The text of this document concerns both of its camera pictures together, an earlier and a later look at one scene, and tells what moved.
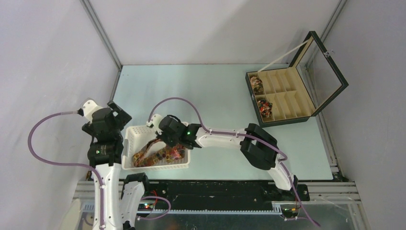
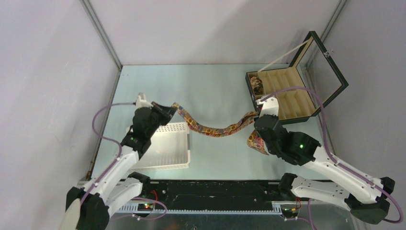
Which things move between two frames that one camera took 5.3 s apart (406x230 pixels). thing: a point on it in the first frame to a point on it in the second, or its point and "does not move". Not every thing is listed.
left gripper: x=122 y=118 to x=166 y=112
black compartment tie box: x=291 y=95 does not move
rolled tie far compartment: x=256 y=84 does not move
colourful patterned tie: x=167 y=154 to x=253 y=140
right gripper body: x=171 y=141 to x=271 y=149
